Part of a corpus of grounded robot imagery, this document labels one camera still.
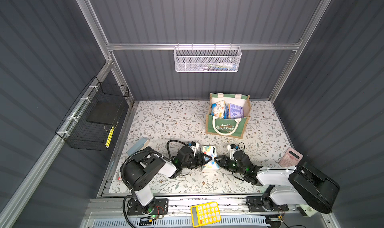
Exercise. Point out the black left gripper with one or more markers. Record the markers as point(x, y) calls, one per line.
point(196, 159)

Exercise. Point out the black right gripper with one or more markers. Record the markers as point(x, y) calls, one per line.
point(225, 161)

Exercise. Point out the colourful white tissue pack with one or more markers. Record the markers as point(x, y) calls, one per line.
point(210, 152)

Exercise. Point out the green Christmas burlap tote bag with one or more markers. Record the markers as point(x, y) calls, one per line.
point(234, 128)

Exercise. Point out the orange blue tissue pack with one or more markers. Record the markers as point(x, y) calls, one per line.
point(219, 110)

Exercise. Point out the purple tissue pack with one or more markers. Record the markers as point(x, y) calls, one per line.
point(235, 111)

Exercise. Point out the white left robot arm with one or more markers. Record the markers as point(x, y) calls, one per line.
point(138, 170)

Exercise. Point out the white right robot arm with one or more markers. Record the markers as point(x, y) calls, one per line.
point(302, 184)

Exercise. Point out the yellow calculator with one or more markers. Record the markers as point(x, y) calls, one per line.
point(205, 214)

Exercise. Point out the light blue stapler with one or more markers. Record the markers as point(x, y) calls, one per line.
point(138, 145)

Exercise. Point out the pink calculator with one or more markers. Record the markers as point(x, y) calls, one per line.
point(290, 158)

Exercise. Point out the small clear staples box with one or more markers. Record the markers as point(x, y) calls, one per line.
point(118, 176)

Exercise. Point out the mint green timer device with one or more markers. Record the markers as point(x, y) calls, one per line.
point(306, 211)

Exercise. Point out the yellow tag in basket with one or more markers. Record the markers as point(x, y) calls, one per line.
point(110, 136)

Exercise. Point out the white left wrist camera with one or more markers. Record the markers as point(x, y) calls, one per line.
point(195, 147)

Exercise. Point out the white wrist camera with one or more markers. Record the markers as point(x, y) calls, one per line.
point(195, 147)
point(232, 149)

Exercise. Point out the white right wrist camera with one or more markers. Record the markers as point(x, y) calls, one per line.
point(232, 149)

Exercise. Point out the white wire wall basket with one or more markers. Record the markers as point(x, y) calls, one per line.
point(207, 59)

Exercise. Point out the black wire wall basket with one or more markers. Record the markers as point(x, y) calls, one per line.
point(104, 104)

